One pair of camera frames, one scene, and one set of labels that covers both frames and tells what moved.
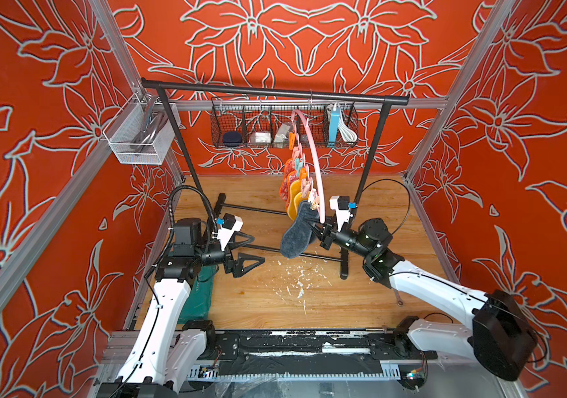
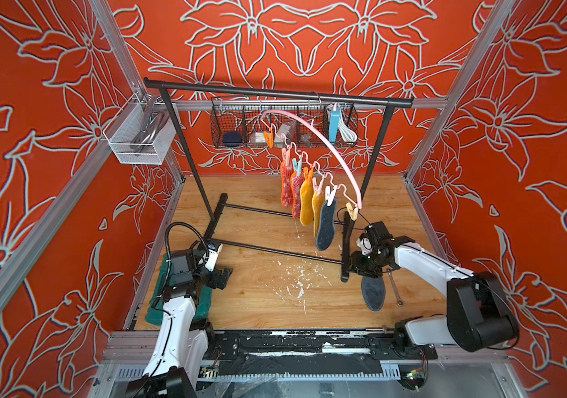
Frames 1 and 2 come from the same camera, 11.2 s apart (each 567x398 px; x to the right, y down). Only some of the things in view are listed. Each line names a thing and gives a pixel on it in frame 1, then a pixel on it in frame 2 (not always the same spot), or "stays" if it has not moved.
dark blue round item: [232, 138] stays
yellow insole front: [298, 199] → [317, 200]
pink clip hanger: [300, 165] → [313, 163]
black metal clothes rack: [385, 100] stays
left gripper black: [239, 272] → [212, 281]
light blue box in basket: [334, 117] stays
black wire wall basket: [267, 125] stays
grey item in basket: [282, 135] stays
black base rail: [312, 351] stays
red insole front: [284, 190] → [295, 182]
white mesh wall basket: [141, 132] stays
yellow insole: [295, 188] → [306, 196]
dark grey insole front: [298, 235] → [374, 292]
